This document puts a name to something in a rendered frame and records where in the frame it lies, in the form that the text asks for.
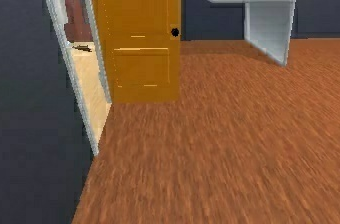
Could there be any orange wooden room door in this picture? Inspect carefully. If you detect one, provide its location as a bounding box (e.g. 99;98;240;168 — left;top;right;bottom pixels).
91;0;182;104

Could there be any white desk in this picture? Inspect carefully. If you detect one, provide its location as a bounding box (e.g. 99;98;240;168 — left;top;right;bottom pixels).
207;0;297;68

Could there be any white door frame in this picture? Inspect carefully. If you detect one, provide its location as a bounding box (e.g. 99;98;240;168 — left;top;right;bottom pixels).
45;0;113;158

